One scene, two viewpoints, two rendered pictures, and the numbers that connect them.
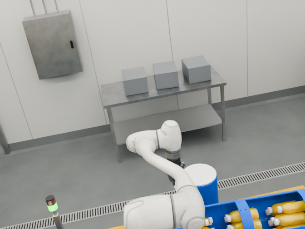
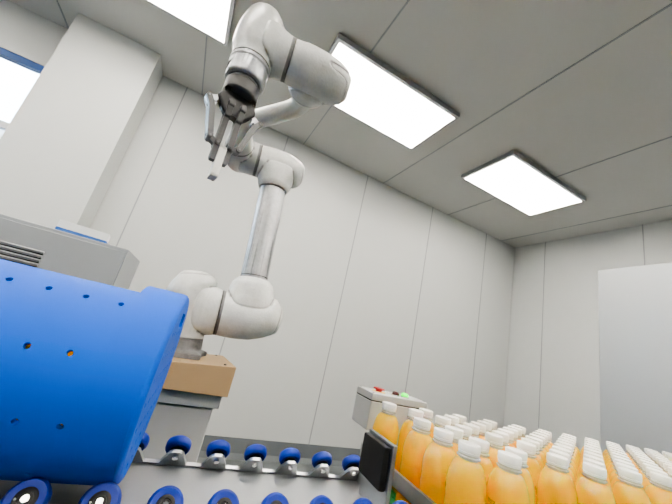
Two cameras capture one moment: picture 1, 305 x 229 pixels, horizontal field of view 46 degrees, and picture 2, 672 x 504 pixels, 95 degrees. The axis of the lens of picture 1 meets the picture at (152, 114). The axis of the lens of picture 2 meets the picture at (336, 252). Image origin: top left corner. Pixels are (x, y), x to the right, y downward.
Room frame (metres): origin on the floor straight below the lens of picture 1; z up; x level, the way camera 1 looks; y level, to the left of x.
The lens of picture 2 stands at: (2.29, 0.02, 1.21)
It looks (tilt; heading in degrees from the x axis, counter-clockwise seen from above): 16 degrees up; 163
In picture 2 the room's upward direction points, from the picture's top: 13 degrees clockwise
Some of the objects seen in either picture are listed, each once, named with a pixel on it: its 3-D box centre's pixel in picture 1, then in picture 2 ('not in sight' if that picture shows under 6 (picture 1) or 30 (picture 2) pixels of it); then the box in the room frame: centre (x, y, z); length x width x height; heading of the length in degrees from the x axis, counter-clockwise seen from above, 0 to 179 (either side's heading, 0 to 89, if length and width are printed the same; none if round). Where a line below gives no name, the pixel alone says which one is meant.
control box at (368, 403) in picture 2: not in sight; (389, 410); (1.37, 0.60, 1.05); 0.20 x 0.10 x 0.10; 92
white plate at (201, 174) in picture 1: (199, 174); not in sight; (2.31, -0.30, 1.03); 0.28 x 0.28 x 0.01
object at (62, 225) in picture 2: not in sight; (84, 234); (0.10, -0.85, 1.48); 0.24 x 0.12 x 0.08; 104
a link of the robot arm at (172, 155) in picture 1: (173, 151); (246, 75); (1.65, -0.08, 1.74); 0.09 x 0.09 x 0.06
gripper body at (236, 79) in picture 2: (174, 162); (237, 101); (1.65, -0.08, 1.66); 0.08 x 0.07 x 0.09; 107
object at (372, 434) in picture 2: not in sight; (374, 470); (1.66, 0.40, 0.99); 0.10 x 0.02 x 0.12; 2
